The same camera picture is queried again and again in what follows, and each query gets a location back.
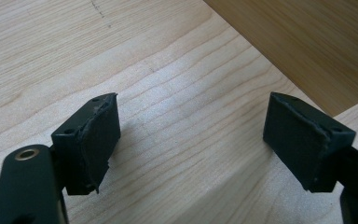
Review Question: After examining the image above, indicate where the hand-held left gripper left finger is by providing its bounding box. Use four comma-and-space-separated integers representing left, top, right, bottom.
50, 91, 122, 197

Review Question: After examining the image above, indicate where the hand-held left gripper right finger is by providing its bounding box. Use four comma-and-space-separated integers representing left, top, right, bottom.
262, 91, 357, 193

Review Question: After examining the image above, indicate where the wooden tea box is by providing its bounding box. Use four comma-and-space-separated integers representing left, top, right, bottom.
202, 0, 358, 118

